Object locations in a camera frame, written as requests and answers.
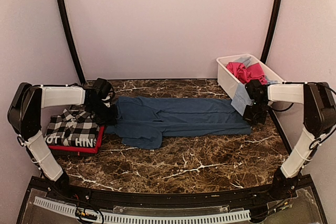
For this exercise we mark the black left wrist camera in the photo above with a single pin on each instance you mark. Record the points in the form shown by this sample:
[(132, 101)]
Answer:
[(104, 88)]

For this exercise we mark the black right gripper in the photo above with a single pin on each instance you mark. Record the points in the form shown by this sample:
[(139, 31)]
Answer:
[(248, 117)]

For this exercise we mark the white slotted cable duct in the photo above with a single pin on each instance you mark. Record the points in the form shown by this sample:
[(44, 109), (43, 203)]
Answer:
[(70, 210)]

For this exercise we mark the right black frame post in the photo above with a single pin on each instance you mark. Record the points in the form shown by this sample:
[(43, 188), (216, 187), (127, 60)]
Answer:
[(271, 30)]

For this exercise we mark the left black frame post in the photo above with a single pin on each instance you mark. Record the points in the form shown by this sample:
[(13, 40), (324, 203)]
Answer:
[(70, 41)]

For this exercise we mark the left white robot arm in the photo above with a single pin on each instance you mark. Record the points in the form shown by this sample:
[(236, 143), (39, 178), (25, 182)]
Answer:
[(24, 115)]

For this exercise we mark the folded red t-shirt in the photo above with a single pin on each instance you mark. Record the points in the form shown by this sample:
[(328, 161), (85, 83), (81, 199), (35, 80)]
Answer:
[(82, 149)]

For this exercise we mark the blue garment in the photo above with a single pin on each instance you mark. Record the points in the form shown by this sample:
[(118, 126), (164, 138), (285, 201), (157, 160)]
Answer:
[(144, 122)]

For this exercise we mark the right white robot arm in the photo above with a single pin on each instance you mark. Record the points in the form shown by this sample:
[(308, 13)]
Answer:
[(318, 116)]

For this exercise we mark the black frame post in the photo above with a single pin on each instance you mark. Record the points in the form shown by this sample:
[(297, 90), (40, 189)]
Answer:
[(271, 30), (70, 41)]

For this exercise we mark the pink garment in bin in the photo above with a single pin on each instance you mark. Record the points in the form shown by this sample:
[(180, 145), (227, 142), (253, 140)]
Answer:
[(245, 74)]

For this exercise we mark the white plastic laundry bin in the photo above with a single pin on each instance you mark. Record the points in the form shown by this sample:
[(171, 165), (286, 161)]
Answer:
[(229, 82)]

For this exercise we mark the light blue cloth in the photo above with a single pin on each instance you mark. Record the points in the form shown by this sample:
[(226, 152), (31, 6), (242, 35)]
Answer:
[(241, 97)]

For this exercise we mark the black white plaid shirt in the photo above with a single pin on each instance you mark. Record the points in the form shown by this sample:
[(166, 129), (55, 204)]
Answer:
[(74, 128)]

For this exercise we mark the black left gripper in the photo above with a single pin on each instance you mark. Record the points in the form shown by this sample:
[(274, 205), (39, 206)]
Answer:
[(111, 119)]

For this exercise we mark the black front rail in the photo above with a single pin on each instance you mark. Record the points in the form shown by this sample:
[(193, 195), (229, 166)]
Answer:
[(250, 197)]

